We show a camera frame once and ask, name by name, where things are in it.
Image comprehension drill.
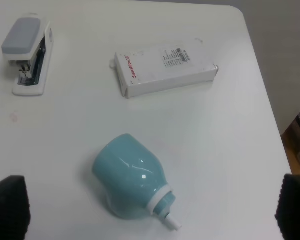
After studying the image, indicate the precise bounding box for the teal pencil sharpener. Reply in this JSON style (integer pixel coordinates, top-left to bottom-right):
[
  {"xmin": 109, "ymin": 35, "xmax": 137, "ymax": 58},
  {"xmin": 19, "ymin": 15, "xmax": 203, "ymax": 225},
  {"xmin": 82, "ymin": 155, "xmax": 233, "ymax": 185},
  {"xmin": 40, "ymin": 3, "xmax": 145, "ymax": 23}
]
[{"xmin": 92, "ymin": 134, "xmax": 181, "ymax": 231}]

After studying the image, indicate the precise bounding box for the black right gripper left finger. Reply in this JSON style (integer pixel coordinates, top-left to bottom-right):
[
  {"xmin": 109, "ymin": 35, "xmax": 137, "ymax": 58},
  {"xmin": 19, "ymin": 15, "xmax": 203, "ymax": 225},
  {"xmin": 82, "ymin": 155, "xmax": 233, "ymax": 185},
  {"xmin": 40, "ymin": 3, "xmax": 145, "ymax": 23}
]
[{"xmin": 0, "ymin": 175, "xmax": 31, "ymax": 240}]

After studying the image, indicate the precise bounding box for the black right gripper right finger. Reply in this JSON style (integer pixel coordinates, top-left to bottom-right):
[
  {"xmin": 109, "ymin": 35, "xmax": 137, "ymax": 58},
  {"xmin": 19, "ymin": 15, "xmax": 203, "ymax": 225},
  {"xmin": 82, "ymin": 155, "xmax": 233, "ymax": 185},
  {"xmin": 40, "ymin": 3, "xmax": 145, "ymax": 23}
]
[{"xmin": 275, "ymin": 174, "xmax": 300, "ymax": 240}]

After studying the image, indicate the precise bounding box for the white Snowhite cardboard box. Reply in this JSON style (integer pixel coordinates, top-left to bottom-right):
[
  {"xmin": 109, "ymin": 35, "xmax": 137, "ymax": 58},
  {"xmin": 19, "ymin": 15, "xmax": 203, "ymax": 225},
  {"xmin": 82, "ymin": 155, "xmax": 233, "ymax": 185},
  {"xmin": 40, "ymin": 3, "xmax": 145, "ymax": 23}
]
[{"xmin": 110, "ymin": 38, "xmax": 219, "ymax": 99}]

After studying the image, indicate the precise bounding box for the white grey stapler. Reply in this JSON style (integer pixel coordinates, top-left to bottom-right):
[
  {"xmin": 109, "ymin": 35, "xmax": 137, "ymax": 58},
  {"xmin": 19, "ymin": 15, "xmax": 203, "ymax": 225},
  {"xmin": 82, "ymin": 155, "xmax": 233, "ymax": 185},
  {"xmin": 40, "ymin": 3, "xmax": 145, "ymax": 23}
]
[{"xmin": 1, "ymin": 13, "xmax": 54, "ymax": 97}]

